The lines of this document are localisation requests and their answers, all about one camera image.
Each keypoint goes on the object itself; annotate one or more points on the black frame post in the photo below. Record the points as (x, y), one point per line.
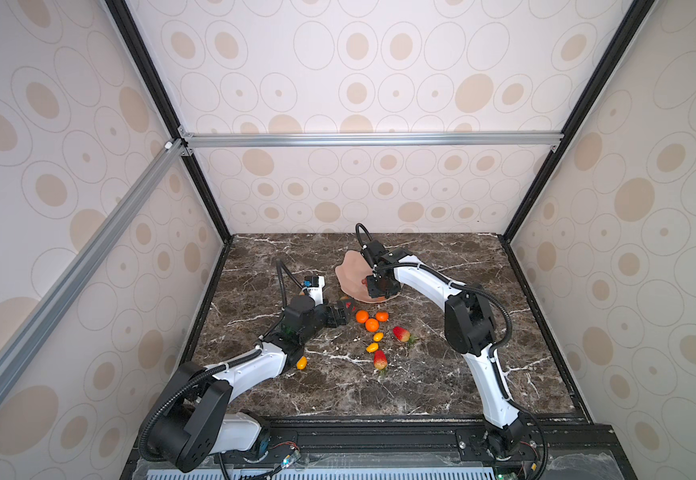
(615, 51)
(125, 24)

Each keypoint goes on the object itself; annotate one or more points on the pink wavy fruit bowl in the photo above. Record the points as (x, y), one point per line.
(351, 275)

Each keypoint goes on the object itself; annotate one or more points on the right black frame post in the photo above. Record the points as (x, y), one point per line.
(615, 51)

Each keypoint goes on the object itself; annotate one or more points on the diagonal aluminium frame bar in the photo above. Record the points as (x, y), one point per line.
(27, 341)

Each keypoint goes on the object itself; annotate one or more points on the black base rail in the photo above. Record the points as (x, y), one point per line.
(558, 447)

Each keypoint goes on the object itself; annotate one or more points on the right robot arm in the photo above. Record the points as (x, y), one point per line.
(476, 325)

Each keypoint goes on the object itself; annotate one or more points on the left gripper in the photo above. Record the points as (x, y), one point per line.
(342, 318)

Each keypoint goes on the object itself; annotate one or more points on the strawberry right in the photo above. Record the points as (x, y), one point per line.
(402, 334)

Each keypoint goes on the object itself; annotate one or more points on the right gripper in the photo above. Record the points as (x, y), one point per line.
(374, 292)

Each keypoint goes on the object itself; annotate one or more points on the yellow kumquat left bottom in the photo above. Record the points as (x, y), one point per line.
(302, 363)

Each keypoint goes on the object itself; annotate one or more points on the horizontal aluminium frame bar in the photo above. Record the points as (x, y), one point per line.
(383, 139)

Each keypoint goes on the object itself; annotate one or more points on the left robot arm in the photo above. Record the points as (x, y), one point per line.
(189, 420)

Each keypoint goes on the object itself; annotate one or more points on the left black frame post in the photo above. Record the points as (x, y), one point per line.
(125, 24)

